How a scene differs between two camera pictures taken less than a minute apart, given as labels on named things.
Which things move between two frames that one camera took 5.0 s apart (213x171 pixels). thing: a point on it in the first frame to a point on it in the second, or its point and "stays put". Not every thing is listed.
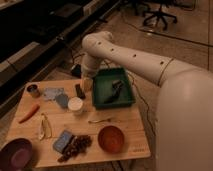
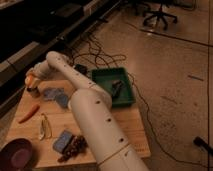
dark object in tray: [116, 87] stays put
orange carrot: [30, 114] stays put
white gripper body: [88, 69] to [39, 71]
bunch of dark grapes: [78, 144] stays put
